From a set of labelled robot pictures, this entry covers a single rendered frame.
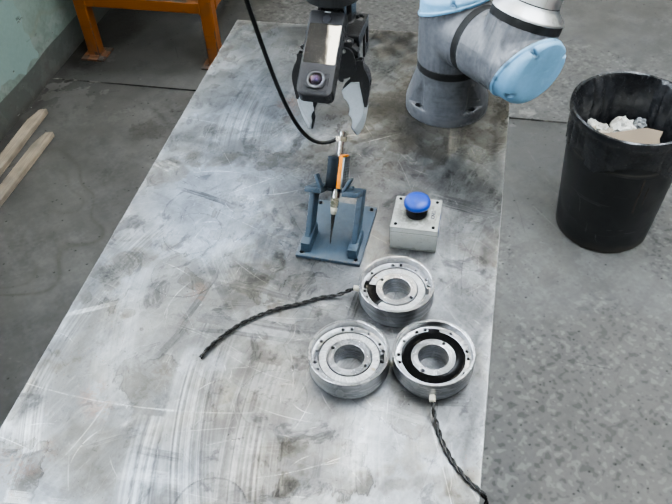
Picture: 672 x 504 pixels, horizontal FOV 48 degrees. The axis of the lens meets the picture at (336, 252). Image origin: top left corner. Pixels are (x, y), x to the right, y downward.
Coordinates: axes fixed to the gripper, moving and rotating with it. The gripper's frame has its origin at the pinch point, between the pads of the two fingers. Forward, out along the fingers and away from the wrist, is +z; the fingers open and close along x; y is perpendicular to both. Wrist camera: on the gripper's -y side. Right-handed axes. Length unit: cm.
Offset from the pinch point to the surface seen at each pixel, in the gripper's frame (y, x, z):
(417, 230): -3.3, -13.3, 14.3
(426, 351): -22.8, -17.8, 17.0
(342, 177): -2.1, -1.7, 7.2
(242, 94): 31.4, 26.3, 19.2
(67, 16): 162, 154, 87
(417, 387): -29.5, -17.7, 15.5
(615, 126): 103, -55, 67
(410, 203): -1.0, -11.7, 11.3
